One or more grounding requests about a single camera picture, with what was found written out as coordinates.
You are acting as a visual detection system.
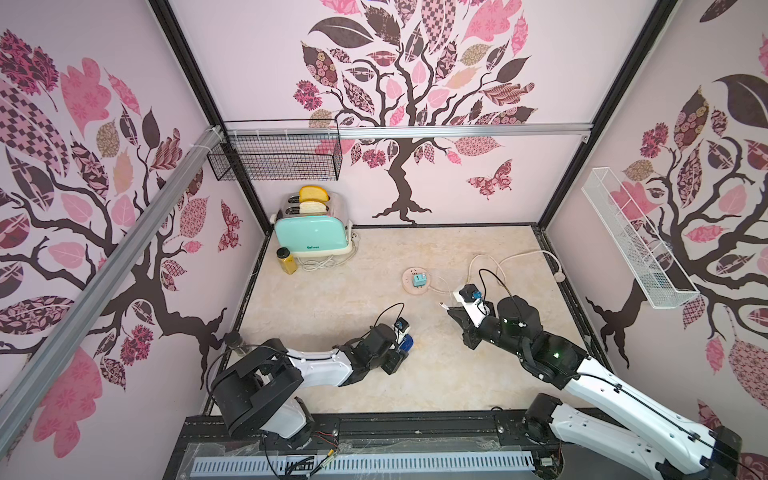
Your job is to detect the blue electric shaver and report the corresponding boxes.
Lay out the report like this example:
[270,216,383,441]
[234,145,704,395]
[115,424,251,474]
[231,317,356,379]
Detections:
[398,334,414,353]

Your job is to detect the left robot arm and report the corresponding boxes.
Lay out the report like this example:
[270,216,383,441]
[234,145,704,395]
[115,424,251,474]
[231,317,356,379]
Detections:
[210,317,413,448]

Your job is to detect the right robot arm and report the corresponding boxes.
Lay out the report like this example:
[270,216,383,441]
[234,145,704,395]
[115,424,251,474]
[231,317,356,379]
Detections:
[446,284,751,479]

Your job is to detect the pink round power strip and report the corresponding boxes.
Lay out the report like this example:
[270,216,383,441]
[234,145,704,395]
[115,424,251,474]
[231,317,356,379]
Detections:
[401,267,431,296]

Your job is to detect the yellow bottle black cap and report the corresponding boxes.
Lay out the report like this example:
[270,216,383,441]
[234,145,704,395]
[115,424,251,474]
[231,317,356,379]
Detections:
[276,247,298,275]

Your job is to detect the mint green toaster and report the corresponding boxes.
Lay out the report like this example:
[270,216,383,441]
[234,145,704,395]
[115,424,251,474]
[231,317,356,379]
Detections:
[271,190,352,258]

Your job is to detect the pale toast slice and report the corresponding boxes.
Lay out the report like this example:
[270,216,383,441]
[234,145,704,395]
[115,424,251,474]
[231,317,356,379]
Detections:
[299,200,328,215]

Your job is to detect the yellow toast slice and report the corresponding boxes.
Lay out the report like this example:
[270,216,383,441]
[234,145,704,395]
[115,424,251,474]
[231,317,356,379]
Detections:
[299,185,330,203]

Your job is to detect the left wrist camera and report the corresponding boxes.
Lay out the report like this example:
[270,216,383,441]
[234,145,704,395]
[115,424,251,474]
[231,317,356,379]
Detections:
[393,317,410,337]

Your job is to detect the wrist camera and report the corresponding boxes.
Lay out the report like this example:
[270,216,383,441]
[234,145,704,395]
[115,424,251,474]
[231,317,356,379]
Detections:
[452,283,495,328]
[393,317,410,337]

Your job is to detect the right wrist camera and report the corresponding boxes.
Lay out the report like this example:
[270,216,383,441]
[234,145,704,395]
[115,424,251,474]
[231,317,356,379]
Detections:
[452,283,495,328]

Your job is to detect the power strip white cord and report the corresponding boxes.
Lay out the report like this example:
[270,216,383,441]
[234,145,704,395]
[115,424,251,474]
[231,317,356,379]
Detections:
[428,248,568,295]

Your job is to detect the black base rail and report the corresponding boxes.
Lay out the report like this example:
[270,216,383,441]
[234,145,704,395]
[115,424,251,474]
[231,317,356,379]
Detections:
[161,407,685,480]

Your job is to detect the toaster white cord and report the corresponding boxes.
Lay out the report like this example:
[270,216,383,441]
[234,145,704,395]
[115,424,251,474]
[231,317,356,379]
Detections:
[298,230,362,272]

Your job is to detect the white slotted cable duct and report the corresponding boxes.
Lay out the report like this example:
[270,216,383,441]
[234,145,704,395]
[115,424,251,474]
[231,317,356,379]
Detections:
[188,451,535,479]

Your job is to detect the white wire shelf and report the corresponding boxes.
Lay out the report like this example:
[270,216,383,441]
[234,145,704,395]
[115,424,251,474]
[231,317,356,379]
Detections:
[582,167,700,309]

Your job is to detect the back aluminium frame bar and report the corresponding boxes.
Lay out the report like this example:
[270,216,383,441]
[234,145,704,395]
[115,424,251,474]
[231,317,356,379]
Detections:
[223,122,594,139]

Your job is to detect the aluminium frame bar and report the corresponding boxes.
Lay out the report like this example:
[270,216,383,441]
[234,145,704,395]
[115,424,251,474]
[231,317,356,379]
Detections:
[223,122,594,139]
[1,126,224,455]

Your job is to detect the black wire basket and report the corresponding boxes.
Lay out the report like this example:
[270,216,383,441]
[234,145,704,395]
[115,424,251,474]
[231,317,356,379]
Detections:
[207,116,343,181]

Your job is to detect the left aluminium frame bar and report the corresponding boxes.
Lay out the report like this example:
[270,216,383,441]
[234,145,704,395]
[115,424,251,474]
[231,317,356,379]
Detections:
[1,126,224,455]

